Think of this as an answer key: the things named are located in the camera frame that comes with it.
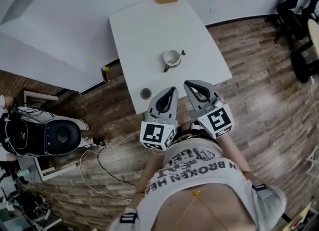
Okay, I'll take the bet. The white floor cable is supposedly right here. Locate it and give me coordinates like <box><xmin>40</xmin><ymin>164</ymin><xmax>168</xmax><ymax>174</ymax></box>
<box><xmin>79</xmin><ymin>130</ymin><xmax>142</xmax><ymax>201</ymax></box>

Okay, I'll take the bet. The person's white printed shirt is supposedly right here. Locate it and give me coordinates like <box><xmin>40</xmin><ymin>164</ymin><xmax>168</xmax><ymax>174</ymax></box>
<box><xmin>109</xmin><ymin>135</ymin><xmax>288</xmax><ymax>231</ymax></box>

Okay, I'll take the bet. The black power adapter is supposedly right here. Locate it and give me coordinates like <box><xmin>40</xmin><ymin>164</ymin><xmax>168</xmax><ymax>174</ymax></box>
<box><xmin>92</xmin><ymin>137</ymin><xmax>107</xmax><ymax>147</ymax></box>

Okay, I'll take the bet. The white wire rack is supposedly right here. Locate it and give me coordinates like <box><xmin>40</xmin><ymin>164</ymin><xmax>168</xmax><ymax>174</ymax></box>
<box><xmin>305</xmin><ymin>145</ymin><xmax>319</xmax><ymax>189</ymax></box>

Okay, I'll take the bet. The white metal frame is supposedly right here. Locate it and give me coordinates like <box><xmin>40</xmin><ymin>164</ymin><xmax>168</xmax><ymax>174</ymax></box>
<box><xmin>23</xmin><ymin>90</ymin><xmax>59</xmax><ymax>106</ymax></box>
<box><xmin>31</xmin><ymin>154</ymin><xmax>78</xmax><ymax>182</ymax></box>

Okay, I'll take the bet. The white cup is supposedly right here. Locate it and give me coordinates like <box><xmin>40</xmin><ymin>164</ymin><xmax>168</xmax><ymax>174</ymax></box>
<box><xmin>162</xmin><ymin>49</ymin><xmax>182</xmax><ymax>73</ymax></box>

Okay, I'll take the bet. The black round stool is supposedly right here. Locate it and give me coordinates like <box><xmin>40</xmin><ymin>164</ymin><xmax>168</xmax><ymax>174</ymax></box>
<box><xmin>45</xmin><ymin>118</ymin><xmax>82</xmax><ymax>155</ymax></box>

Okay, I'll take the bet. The person's right forearm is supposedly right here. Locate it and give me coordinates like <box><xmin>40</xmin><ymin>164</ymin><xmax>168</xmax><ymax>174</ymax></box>
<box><xmin>220</xmin><ymin>130</ymin><xmax>251</xmax><ymax>176</ymax></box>

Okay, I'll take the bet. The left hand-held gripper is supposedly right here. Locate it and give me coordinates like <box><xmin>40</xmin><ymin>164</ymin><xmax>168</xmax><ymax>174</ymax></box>
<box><xmin>140</xmin><ymin>86</ymin><xmax>179</xmax><ymax>151</ymax></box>

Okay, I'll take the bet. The person's black belt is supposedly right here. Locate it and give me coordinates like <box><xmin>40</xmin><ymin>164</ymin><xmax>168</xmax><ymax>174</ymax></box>
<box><xmin>171</xmin><ymin>122</ymin><xmax>222</xmax><ymax>148</ymax></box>

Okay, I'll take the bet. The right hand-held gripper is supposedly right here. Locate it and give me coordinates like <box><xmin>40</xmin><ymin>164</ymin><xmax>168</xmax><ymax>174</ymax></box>
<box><xmin>183</xmin><ymin>79</ymin><xmax>235</xmax><ymax>140</ymax></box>

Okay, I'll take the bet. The round light wooden table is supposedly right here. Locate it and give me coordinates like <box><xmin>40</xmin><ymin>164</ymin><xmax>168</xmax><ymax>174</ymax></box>
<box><xmin>307</xmin><ymin>18</ymin><xmax>319</xmax><ymax>60</ymax></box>

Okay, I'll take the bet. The black floor cable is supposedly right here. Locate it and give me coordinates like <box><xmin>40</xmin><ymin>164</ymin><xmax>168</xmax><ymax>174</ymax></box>
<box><xmin>96</xmin><ymin>142</ymin><xmax>138</xmax><ymax>188</ymax></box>

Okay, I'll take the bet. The black device with cables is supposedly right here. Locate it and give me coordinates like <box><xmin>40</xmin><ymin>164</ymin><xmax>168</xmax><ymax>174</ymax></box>
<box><xmin>0</xmin><ymin>107</ymin><xmax>48</xmax><ymax>158</ymax></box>

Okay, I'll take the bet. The person's left forearm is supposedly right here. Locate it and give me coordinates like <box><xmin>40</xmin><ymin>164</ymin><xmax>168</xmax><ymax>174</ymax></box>
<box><xmin>135</xmin><ymin>147</ymin><xmax>167</xmax><ymax>202</ymax></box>

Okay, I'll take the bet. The black office chair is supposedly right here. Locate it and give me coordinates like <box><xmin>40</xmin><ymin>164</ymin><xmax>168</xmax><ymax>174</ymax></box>
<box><xmin>264</xmin><ymin>0</ymin><xmax>315</xmax><ymax>50</ymax></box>
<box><xmin>290</xmin><ymin>42</ymin><xmax>319</xmax><ymax>84</ymax></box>

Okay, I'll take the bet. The gold necklace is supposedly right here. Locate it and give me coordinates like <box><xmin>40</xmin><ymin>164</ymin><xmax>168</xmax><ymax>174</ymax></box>
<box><xmin>174</xmin><ymin>189</ymin><xmax>226</xmax><ymax>231</ymax></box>

